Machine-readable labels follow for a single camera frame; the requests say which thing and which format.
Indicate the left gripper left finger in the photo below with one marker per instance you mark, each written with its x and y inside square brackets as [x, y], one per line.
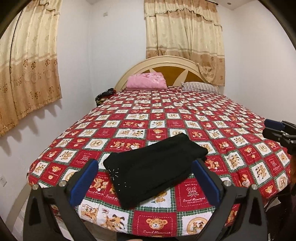
[40, 223]

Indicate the white wall outlet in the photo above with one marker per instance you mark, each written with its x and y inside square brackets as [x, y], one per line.
[3, 181]

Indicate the black pants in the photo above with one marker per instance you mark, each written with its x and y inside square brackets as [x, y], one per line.
[138, 175]

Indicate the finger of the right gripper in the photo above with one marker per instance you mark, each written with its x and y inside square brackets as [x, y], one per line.
[275, 125]
[275, 135]

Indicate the dark clothes beside bed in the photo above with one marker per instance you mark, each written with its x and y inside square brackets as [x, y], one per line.
[99, 99]

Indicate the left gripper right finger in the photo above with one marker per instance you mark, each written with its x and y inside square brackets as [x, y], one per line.
[239, 212]

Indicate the striped pillow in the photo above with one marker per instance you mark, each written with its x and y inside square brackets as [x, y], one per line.
[200, 87]

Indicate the pink folded blanket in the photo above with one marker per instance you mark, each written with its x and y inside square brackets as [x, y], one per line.
[146, 81]

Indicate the beige curtain behind bed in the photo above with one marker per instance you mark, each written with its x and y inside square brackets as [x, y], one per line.
[187, 29]

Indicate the beige curtain left wall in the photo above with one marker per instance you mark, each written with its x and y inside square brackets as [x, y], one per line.
[29, 66]

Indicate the cream wooden headboard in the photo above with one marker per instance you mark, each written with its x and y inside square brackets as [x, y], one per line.
[175, 70]

